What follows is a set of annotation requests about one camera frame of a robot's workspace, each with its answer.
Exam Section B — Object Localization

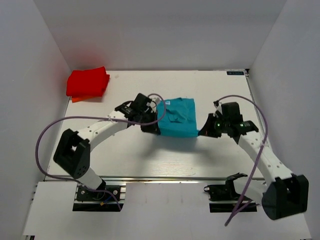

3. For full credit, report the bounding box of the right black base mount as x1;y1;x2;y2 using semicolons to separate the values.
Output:
203;173;248;213

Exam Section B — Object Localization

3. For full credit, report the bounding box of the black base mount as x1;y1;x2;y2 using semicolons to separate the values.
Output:
203;173;248;213
72;185;126;212

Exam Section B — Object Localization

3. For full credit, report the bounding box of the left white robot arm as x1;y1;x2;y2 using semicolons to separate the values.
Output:
53;93;162;200

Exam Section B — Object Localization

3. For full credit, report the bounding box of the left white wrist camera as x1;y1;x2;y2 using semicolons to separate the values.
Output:
150;97;162;110

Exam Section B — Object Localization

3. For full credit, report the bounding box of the teal t-shirt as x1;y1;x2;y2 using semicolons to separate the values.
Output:
156;97;198;138

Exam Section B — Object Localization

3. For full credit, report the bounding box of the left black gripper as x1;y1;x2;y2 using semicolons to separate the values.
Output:
138;109;160;135

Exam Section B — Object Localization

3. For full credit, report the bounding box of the orange folded t-shirt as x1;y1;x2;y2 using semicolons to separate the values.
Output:
71;96;96;103

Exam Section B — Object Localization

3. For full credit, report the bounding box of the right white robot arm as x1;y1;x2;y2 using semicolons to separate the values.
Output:
199;101;309;220

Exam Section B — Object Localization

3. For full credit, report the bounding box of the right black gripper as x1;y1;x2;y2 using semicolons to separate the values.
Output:
199;113;230;138

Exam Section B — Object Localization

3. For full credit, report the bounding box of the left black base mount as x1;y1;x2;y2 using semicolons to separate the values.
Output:
72;185;126;212

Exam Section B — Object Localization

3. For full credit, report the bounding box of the red folded t-shirt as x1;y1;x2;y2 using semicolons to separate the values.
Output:
66;66;110;98

